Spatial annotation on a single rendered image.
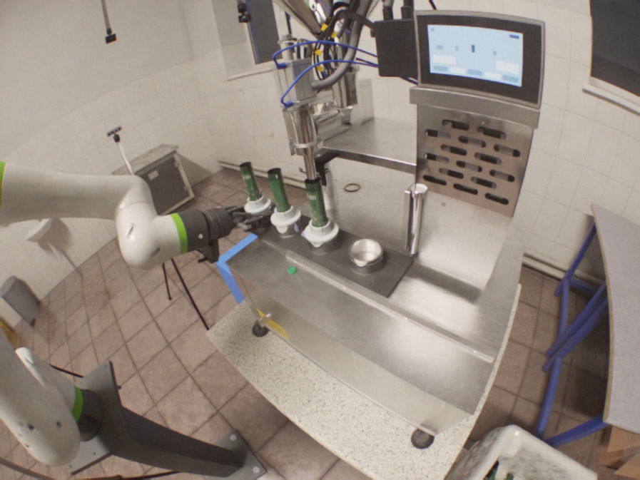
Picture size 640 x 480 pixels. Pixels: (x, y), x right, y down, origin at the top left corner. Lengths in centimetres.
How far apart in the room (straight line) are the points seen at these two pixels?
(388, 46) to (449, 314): 44
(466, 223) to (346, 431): 51
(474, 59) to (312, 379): 72
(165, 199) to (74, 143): 150
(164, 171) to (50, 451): 307
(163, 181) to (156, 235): 278
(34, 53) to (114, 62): 117
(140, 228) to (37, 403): 38
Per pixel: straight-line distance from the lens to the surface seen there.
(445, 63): 37
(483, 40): 36
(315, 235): 54
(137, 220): 56
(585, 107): 184
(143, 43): 408
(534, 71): 36
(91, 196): 59
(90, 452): 79
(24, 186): 56
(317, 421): 68
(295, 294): 51
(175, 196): 340
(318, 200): 49
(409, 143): 56
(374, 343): 43
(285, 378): 73
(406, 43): 41
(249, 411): 156
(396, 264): 52
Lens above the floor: 141
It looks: 39 degrees down
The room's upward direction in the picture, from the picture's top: 10 degrees counter-clockwise
